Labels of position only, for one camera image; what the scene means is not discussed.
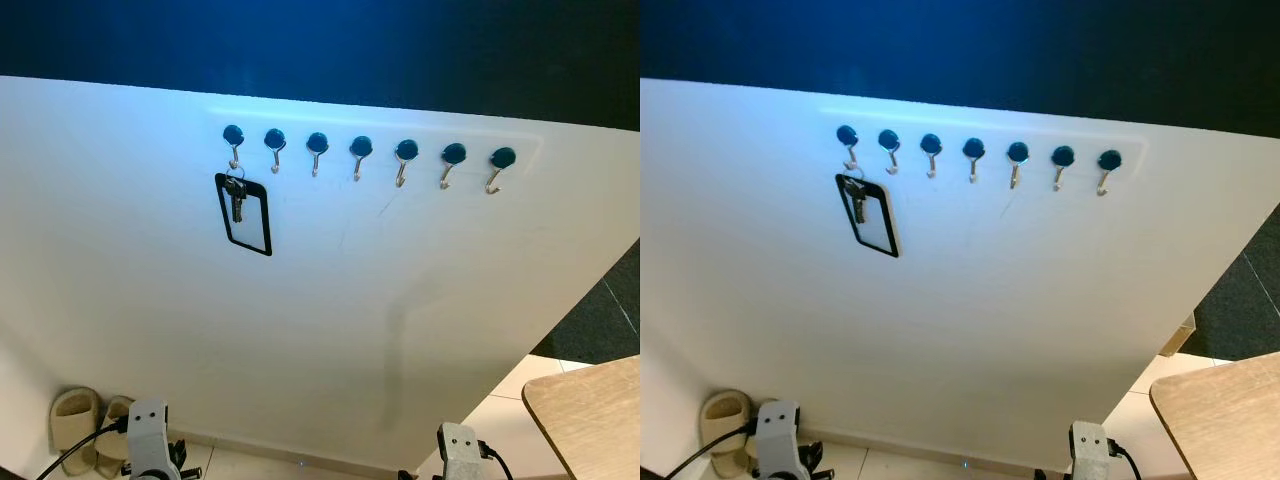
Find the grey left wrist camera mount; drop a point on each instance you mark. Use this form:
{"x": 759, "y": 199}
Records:
{"x": 148, "y": 430}
{"x": 778, "y": 435}

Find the light wooden table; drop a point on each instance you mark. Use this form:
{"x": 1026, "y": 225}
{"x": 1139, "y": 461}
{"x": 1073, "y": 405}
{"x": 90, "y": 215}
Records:
{"x": 1225, "y": 420}
{"x": 590, "y": 420}

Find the black framed card holder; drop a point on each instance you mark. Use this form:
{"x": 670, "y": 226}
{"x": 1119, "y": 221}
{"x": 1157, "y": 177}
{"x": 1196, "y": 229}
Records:
{"x": 890, "y": 235}
{"x": 266, "y": 230}

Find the blue magnetic wall hook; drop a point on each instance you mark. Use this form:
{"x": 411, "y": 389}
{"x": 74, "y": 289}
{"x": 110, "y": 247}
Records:
{"x": 847, "y": 134}
{"x": 1062, "y": 156}
{"x": 931, "y": 143}
{"x": 275, "y": 138}
{"x": 233, "y": 134}
{"x": 406, "y": 150}
{"x": 1017, "y": 152}
{"x": 889, "y": 139}
{"x": 317, "y": 142}
{"x": 503, "y": 158}
{"x": 454, "y": 154}
{"x": 1109, "y": 160}
{"x": 973, "y": 148}
{"x": 361, "y": 147}

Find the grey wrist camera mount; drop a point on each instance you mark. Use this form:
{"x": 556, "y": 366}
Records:
{"x": 778, "y": 435}
{"x": 148, "y": 430}
{"x": 1088, "y": 450}
{"x": 458, "y": 450}

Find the white partition board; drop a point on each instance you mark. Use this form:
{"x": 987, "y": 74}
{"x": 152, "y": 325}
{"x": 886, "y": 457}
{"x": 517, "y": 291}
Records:
{"x": 330, "y": 290}
{"x": 1000, "y": 300}

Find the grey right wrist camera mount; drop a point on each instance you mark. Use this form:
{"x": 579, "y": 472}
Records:
{"x": 458, "y": 450}
{"x": 1088, "y": 450}

